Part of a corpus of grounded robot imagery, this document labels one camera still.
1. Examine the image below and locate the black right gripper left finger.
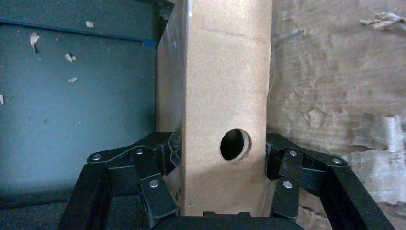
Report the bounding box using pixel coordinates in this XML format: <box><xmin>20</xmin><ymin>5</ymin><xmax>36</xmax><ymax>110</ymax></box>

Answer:
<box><xmin>57</xmin><ymin>131</ymin><xmax>183</xmax><ymax>230</ymax></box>

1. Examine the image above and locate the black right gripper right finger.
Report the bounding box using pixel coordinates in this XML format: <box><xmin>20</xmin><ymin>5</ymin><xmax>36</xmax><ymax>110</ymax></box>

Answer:
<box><xmin>266</xmin><ymin>133</ymin><xmax>395</xmax><ymax>230</ymax></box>

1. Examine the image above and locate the small brown cardboard box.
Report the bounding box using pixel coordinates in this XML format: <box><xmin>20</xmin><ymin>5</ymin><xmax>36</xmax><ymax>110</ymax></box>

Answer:
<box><xmin>155</xmin><ymin>0</ymin><xmax>273</xmax><ymax>218</ymax></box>

